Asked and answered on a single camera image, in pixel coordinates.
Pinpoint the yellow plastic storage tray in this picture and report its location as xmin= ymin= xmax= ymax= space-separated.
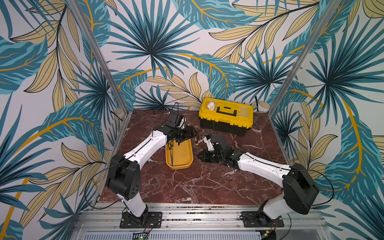
xmin=166 ymin=140 xmax=194 ymax=170

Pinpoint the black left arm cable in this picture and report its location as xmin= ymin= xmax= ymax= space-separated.
xmin=83 ymin=167 xmax=124 ymax=211

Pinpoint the aluminium corner frame post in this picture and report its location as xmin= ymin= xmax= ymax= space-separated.
xmin=68 ymin=0 xmax=129 ymax=116

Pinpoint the aluminium right frame post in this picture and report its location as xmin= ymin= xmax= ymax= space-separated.
xmin=268 ymin=0 xmax=341 ymax=117

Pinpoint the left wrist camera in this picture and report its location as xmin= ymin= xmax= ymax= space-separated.
xmin=164 ymin=112 xmax=186 ymax=129

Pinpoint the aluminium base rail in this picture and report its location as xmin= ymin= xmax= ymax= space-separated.
xmin=70 ymin=203 xmax=332 ymax=240

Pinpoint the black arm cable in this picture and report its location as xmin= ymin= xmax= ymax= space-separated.
xmin=299 ymin=167 xmax=335 ymax=208
xmin=83 ymin=167 xmax=124 ymax=211

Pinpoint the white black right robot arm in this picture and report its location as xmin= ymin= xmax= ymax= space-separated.
xmin=199 ymin=135 xmax=319 ymax=226

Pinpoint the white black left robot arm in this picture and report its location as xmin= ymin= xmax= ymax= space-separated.
xmin=106 ymin=125 xmax=197 ymax=218

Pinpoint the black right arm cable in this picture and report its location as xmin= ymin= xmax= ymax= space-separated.
xmin=299 ymin=167 xmax=335 ymax=208

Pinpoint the yellow black toolbox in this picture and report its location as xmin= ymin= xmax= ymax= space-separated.
xmin=199 ymin=98 xmax=254 ymax=137

